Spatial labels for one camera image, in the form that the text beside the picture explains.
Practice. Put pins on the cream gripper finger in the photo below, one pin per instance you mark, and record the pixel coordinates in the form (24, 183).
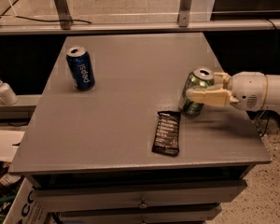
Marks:
(221, 78)
(219, 97)

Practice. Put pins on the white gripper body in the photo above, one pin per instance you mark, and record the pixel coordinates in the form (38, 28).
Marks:
(247, 90)

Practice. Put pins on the green soda can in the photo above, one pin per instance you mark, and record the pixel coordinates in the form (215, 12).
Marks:
(199, 77)

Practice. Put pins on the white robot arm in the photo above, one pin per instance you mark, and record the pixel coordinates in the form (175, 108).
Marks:
(272, 99)

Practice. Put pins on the black rxbar chocolate wrapper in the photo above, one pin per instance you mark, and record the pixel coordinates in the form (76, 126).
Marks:
(167, 133)

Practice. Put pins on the blue pepsi can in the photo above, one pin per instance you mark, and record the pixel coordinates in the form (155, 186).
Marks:
(79, 62)

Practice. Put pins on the top grey drawer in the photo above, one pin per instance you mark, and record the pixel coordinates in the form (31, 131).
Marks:
(142, 196)

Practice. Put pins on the grey drawer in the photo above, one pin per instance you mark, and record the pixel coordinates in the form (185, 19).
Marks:
(142, 196)
(182, 214)

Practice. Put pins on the grey drawer cabinet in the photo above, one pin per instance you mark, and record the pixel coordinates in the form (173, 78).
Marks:
(103, 137)

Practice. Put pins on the lower grey drawer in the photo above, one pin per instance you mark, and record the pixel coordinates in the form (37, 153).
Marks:
(182, 214)

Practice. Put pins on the white pump bottle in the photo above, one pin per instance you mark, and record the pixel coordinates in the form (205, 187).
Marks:
(7, 95)

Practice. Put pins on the white cardboard box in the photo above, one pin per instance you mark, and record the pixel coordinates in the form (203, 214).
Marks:
(25, 209)

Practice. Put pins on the right metal rail post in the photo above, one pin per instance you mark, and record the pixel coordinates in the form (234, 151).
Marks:
(183, 13)

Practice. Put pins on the metal rail post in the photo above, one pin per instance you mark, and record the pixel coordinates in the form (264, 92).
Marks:
(183, 13)
(65, 18)

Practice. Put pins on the left metal rail post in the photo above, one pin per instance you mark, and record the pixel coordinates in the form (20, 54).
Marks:
(65, 18)

